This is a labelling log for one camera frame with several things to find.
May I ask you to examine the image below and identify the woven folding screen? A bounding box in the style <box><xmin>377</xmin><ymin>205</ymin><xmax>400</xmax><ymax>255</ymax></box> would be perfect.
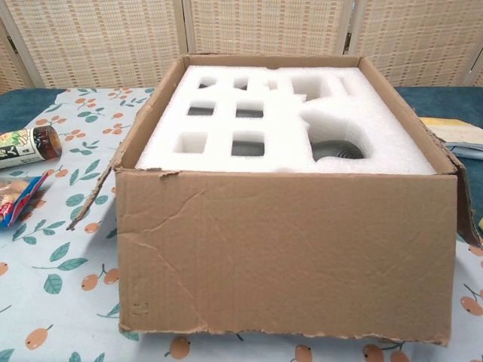
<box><xmin>0</xmin><ymin>0</ymin><xmax>483</xmax><ymax>95</ymax></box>

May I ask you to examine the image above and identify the blue biscuit snack bag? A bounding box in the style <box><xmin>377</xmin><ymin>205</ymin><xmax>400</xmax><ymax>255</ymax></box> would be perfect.
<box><xmin>0</xmin><ymin>172</ymin><xmax>49</xmax><ymax>229</ymax></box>

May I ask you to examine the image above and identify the dark round object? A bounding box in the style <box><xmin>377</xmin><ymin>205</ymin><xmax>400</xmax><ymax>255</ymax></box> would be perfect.
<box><xmin>311</xmin><ymin>138</ymin><xmax>365</xmax><ymax>161</ymax></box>

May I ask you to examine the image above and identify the red cardboard shipping box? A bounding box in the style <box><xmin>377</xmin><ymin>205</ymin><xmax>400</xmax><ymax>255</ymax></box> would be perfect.
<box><xmin>66</xmin><ymin>54</ymin><xmax>480</xmax><ymax>347</ymax></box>

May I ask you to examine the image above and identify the white foam insert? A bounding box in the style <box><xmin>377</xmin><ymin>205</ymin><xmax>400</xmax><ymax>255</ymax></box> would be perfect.
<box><xmin>134</xmin><ymin>66</ymin><xmax>438</xmax><ymax>175</ymax></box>

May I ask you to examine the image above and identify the floral fruit print tablecloth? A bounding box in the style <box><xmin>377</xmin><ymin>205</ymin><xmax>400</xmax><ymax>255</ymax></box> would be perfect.
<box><xmin>0</xmin><ymin>87</ymin><xmax>483</xmax><ymax>362</ymax></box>

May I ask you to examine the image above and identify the brown drink bottle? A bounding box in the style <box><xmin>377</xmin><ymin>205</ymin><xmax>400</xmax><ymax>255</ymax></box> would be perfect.
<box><xmin>0</xmin><ymin>126</ymin><xmax>63</xmax><ymax>170</ymax></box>

